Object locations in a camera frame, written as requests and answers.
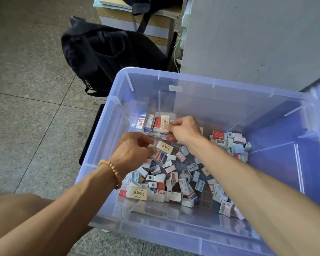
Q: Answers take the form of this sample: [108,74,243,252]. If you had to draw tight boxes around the person's left hand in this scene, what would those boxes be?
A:
[109,130,156,182]

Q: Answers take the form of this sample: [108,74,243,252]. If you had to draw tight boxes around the green cable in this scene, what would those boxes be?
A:
[172,24,185,73]

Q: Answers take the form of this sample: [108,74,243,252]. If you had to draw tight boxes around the cardboard box with papers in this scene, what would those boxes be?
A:
[96,7,177,57]

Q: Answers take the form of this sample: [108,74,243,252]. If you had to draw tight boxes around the clear plastic storage bin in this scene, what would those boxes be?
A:
[75,66,320,256]

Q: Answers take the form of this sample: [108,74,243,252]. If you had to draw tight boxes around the black backpack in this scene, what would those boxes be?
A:
[60,16,174,98]

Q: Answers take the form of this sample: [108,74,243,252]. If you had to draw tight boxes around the person's right forearm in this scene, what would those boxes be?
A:
[189,137,320,256]

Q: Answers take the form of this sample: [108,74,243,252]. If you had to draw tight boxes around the stack of paper sheets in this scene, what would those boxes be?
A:
[92,0,182,14]

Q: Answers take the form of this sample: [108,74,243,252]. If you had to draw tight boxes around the pile of boxed erasers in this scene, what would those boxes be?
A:
[118,128,252,221]

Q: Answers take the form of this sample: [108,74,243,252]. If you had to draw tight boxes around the tan label eraser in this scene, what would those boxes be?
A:
[156,140,175,155]

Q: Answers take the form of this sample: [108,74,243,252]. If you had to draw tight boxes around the beaded wooden bracelet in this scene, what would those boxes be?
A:
[98,159,122,190]

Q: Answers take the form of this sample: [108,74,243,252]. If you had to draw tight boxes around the person's right hand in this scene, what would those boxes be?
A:
[166,116,205,154]

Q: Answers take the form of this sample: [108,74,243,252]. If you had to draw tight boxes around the person's left leg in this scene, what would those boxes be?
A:
[0,192,57,246]

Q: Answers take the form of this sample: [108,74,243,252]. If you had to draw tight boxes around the white cabinet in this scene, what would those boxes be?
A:
[180,0,320,93]

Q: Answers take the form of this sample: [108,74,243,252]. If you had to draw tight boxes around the person's left forearm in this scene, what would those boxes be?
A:
[0,168,121,256]

